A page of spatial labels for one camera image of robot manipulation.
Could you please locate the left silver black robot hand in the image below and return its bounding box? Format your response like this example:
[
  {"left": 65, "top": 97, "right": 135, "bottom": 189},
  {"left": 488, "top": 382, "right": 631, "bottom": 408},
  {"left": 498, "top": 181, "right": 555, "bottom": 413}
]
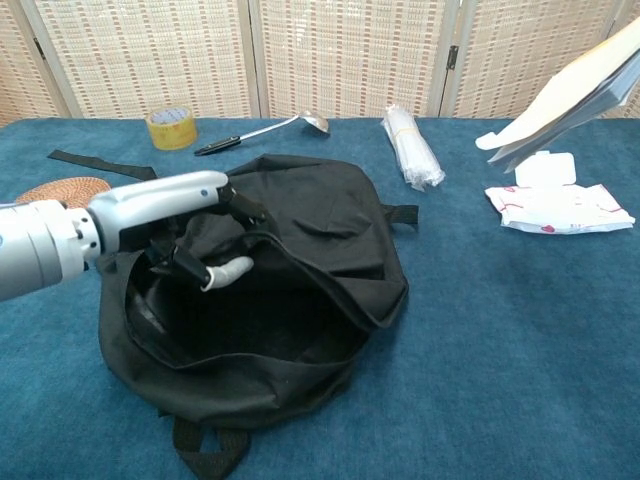
[{"left": 87, "top": 169, "right": 274, "bottom": 293}]

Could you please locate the yellow packing tape roll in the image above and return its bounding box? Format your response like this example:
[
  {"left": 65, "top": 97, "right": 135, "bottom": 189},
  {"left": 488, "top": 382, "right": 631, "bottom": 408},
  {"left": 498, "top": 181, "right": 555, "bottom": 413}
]
[{"left": 145, "top": 105, "right": 199, "bottom": 150}]

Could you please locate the black fabric backpack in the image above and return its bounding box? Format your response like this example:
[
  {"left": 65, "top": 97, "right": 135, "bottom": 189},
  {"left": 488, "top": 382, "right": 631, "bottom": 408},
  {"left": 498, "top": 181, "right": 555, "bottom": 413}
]
[{"left": 47, "top": 148, "right": 420, "bottom": 480}]

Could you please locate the white wet wipes pack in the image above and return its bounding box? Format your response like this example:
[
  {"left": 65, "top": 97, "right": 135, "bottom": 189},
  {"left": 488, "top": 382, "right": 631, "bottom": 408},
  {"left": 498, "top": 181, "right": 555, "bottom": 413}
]
[{"left": 483, "top": 149, "right": 636, "bottom": 235}]

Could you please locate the yellow and white book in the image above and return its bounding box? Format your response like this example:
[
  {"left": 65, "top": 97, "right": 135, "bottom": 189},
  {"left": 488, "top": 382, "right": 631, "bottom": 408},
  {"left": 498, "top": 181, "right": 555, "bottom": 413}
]
[{"left": 474, "top": 17, "right": 640, "bottom": 169}]

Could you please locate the round woven rattan coaster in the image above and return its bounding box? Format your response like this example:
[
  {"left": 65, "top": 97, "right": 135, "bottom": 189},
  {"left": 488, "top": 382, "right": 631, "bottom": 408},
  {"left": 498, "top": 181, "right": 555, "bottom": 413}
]
[{"left": 14, "top": 176, "right": 113, "bottom": 209}]

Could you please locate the metal ladle black handle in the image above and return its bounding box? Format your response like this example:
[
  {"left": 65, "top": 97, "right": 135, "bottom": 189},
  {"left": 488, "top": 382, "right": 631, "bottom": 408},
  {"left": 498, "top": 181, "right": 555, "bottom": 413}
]
[{"left": 193, "top": 112, "right": 331, "bottom": 157}]

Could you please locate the bamboo folding screen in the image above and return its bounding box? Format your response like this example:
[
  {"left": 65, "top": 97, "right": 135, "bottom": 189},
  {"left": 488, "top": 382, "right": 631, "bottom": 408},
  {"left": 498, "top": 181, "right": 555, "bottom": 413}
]
[{"left": 0, "top": 0, "right": 640, "bottom": 121}]

